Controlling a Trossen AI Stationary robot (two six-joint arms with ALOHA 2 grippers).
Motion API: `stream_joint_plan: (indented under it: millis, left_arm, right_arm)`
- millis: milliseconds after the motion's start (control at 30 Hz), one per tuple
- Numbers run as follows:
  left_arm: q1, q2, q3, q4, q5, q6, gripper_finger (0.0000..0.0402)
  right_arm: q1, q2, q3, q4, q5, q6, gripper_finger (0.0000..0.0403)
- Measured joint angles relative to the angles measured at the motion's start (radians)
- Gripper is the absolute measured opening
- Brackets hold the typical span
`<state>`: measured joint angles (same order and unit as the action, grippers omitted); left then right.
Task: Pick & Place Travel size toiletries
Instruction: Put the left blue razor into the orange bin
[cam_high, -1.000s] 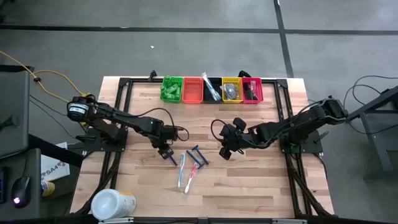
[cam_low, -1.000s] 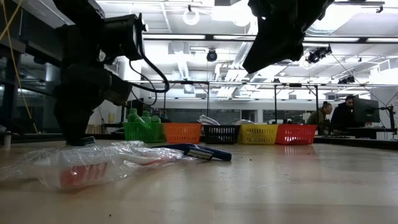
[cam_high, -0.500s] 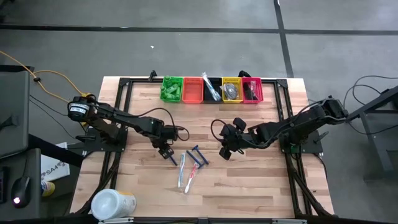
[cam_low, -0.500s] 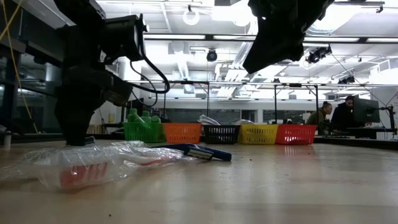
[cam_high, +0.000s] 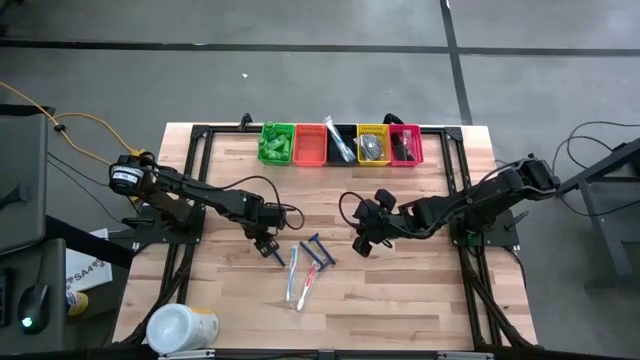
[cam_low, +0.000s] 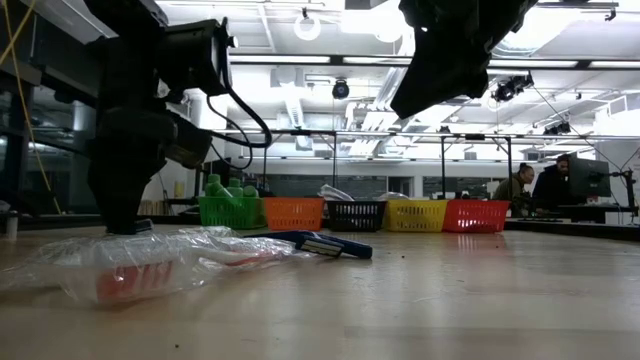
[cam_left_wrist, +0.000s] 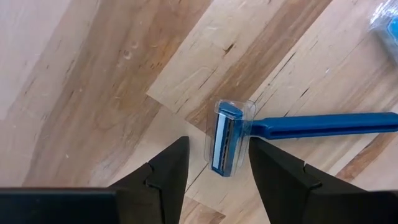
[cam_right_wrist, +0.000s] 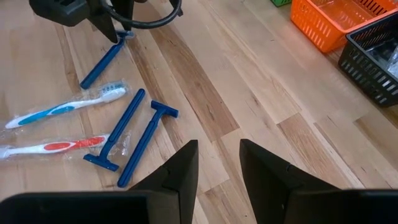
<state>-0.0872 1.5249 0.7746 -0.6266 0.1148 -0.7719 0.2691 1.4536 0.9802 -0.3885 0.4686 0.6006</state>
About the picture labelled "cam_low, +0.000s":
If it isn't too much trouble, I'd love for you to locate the white cylinder post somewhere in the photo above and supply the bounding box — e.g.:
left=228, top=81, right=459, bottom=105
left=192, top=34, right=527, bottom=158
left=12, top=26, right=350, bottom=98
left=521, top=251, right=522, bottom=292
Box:
left=3, top=210, right=20, bottom=240

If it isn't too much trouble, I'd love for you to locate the long ceiling light bar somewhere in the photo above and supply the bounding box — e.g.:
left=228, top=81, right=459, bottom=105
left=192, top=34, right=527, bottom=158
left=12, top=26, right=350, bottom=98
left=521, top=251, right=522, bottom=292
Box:
left=227, top=53, right=640, bottom=70

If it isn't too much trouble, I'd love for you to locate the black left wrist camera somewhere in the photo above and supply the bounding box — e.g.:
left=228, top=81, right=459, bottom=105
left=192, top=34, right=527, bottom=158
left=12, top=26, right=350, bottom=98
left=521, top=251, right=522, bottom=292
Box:
left=159, top=19, right=236, bottom=96

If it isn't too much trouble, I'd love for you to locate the round ceiling lamp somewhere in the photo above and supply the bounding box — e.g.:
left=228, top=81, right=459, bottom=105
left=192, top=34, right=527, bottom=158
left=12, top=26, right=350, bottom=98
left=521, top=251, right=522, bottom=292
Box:
left=293, top=7, right=322, bottom=42

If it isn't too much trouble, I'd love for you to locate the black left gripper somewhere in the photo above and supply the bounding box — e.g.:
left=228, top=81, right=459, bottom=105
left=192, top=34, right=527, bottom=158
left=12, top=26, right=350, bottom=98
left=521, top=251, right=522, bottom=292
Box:
left=88, top=112, right=211, bottom=235

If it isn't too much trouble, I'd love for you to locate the green plastic basket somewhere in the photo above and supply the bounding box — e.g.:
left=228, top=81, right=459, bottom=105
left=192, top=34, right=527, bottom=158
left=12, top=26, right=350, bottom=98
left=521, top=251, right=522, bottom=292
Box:
left=197, top=195, right=268, bottom=230

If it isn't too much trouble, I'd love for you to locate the yellow extension cable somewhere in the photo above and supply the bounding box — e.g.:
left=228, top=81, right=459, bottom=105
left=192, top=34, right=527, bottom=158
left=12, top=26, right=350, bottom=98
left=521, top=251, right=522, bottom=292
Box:
left=0, top=0, right=62, bottom=215

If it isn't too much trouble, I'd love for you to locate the orange plastic basket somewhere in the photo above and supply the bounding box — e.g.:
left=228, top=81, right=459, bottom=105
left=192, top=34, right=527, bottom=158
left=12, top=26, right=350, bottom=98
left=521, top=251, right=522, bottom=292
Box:
left=263, top=196, right=326, bottom=232

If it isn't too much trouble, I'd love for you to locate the red toothbrush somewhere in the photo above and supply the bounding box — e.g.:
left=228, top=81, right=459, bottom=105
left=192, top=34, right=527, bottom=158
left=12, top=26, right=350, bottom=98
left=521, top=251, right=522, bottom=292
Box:
left=0, top=238, right=306, bottom=307

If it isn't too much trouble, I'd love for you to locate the wooden crate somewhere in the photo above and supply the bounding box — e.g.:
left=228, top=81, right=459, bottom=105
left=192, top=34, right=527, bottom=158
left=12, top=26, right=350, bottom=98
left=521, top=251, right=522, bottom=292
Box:
left=142, top=198, right=171, bottom=216

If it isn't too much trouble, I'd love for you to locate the person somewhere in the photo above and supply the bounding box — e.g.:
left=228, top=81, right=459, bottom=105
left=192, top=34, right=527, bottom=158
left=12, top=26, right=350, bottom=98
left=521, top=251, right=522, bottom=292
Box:
left=492, top=162, right=536, bottom=204
left=530, top=153, right=574, bottom=211

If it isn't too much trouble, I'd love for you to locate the small dark monitor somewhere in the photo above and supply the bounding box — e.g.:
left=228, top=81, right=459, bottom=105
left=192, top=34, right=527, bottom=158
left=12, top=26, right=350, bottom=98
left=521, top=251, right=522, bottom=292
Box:
left=199, top=157, right=234, bottom=199

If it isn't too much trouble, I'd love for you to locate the red plastic basket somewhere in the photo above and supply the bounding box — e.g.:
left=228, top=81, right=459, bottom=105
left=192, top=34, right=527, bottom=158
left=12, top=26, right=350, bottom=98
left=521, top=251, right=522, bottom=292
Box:
left=442, top=198, right=511, bottom=234

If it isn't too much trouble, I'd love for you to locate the black computer monitor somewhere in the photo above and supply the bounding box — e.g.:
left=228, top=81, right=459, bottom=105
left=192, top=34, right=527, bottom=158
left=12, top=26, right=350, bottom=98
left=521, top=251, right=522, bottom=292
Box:
left=566, top=157, right=614, bottom=199

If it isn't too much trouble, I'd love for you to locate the black aluminium table frame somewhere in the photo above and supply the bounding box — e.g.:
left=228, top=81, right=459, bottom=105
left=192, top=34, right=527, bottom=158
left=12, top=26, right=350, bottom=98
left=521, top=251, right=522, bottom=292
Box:
left=0, top=212, right=640, bottom=242

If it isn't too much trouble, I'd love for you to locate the yellow plastic basket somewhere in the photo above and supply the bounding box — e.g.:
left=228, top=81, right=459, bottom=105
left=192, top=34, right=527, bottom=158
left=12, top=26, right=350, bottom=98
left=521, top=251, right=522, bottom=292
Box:
left=383, top=198, right=449, bottom=232

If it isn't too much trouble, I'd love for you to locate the black plastic basket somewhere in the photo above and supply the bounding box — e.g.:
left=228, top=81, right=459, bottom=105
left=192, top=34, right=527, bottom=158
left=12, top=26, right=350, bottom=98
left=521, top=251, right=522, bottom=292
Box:
left=325, top=199, right=387, bottom=232

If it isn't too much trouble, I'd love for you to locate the black metal gantry frame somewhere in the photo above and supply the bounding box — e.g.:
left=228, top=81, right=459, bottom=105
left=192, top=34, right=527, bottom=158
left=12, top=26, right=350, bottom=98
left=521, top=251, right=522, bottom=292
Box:
left=259, top=128, right=514, bottom=201

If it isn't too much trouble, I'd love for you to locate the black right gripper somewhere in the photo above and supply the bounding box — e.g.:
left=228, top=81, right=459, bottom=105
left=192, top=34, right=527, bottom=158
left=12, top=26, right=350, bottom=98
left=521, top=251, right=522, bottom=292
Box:
left=390, top=0, right=539, bottom=120

